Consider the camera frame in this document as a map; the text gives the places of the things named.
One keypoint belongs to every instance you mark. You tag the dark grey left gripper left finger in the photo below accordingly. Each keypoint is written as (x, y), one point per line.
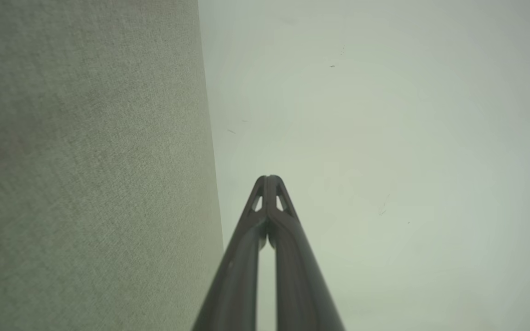
(235, 276)

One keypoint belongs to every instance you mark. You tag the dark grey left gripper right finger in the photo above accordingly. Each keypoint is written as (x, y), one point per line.
(299, 285)

